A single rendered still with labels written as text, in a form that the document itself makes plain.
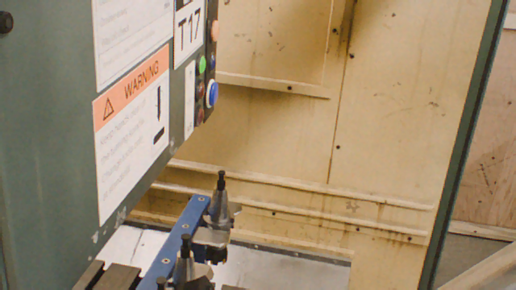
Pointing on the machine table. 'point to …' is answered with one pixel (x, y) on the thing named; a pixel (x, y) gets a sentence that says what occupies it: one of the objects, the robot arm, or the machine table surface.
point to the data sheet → (127, 34)
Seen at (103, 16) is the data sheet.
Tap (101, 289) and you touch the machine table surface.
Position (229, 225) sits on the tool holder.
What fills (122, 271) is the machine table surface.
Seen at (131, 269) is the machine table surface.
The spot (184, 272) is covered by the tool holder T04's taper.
